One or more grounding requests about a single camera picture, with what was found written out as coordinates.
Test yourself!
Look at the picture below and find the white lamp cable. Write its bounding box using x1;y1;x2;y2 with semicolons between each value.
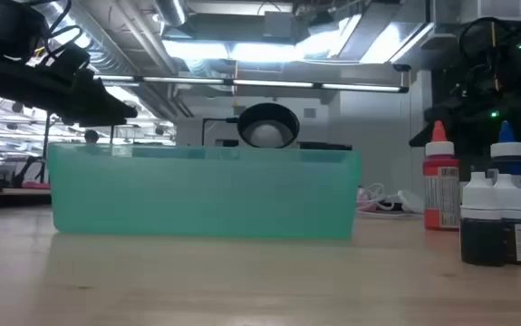
354;182;406;219

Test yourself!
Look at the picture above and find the small dropper bottle white cap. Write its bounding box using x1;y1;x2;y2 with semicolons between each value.
494;173;521;264
459;171;507;267

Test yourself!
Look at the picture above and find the silver ventilation duct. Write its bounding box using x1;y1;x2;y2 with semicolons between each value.
153;0;189;27

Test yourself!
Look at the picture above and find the black flat box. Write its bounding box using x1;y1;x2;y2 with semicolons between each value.
296;140;354;151

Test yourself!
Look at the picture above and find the tall red food coloring bottle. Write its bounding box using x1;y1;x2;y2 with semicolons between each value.
422;120;461;231

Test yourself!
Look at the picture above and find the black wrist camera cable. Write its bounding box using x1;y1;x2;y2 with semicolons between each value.
24;0;90;62

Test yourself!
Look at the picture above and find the LED strip light bar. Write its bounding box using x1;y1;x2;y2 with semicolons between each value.
92;73;411;95

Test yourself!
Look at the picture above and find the ceiling light panel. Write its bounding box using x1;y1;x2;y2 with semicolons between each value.
162;39;300;63

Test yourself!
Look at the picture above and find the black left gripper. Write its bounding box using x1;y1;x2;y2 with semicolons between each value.
0;0;138;129

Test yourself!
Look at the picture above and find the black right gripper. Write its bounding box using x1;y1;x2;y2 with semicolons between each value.
408;67;521;147

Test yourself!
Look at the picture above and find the tall blue food coloring bottle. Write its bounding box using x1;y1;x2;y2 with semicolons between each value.
487;120;521;197

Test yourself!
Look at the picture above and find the green translucent plastic bin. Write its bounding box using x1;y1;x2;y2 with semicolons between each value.
46;142;363;240

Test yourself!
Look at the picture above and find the wooden side table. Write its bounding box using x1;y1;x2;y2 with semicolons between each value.
0;187;53;212

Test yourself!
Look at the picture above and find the grey dome ceiling lamp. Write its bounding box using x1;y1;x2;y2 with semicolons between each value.
420;32;457;51

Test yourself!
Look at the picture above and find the round white cable switch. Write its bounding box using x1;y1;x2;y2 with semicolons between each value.
397;188;426;215

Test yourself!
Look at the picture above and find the black bent rod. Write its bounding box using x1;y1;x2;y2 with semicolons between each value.
200;116;239;147

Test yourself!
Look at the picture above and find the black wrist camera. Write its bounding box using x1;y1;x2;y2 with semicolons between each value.
47;43;92;85

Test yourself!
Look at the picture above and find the white ceiling vent box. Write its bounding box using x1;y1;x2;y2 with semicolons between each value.
461;0;521;24

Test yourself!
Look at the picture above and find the black stand pole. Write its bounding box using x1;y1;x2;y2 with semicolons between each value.
38;111;52;183

